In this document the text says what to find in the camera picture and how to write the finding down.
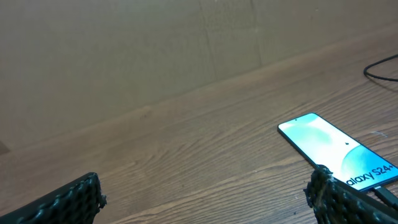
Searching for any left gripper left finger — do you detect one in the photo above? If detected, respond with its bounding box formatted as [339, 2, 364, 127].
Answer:
[1, 172, 107, 224]

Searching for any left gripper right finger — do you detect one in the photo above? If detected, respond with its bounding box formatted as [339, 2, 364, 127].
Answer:
[303, 165, 397, 224]

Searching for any black USB-C charging cable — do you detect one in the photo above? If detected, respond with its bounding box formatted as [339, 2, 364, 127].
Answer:
[363, 54, 398, 211]

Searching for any Samsung Galaxy smartphone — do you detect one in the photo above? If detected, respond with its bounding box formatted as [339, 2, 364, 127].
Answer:
[277, 113, 397, 191]

